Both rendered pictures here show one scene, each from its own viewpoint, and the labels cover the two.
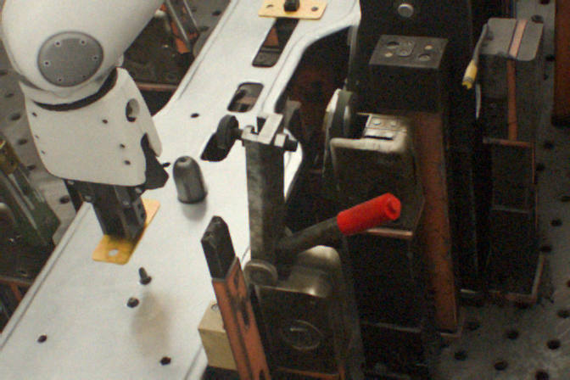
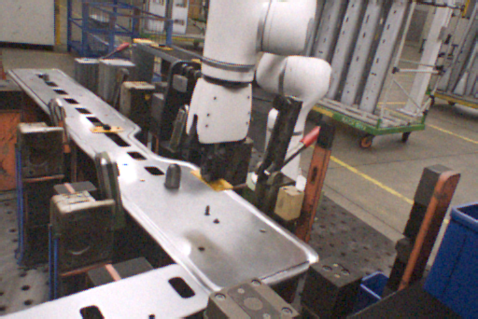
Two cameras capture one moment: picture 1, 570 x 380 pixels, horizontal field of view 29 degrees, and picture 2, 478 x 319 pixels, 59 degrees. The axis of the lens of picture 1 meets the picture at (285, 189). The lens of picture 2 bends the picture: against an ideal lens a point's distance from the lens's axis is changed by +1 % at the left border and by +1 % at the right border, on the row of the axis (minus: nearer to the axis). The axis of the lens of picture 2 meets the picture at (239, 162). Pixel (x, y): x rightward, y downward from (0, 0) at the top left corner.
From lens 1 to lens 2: 98 cm
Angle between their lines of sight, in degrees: 60
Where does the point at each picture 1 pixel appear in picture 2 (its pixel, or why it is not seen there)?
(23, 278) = (99, 262)
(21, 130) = not seen: outside the picture
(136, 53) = (36, 158)
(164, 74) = (53, 168)
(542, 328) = not seen: hidden behind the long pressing
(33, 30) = (305, 13)
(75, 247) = (153, 215)
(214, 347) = (293, 205)
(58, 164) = (212, 131)
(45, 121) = (220, 102)
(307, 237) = (291, 154)
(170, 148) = (133, 175)
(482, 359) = not seen: hidden behind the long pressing
